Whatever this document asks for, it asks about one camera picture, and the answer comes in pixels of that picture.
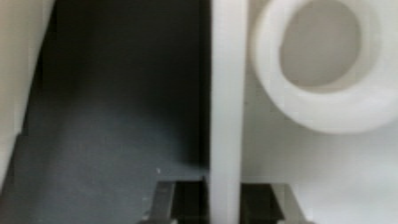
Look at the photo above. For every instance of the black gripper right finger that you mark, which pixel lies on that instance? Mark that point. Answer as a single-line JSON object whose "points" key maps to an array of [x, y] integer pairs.
{"points": [[269, 205]]}

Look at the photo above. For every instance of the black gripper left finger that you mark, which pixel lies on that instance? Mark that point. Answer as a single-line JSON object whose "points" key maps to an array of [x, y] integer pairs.
{"points": [[180, 203]]}

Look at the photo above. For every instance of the white U-shaped fence obstacle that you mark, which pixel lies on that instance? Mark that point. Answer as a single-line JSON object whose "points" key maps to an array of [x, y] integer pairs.
{"points": [[24, 23]]}

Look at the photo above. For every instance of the white square tabletop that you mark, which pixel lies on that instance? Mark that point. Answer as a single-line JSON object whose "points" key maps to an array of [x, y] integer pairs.
{"points": [[305, 106]]}

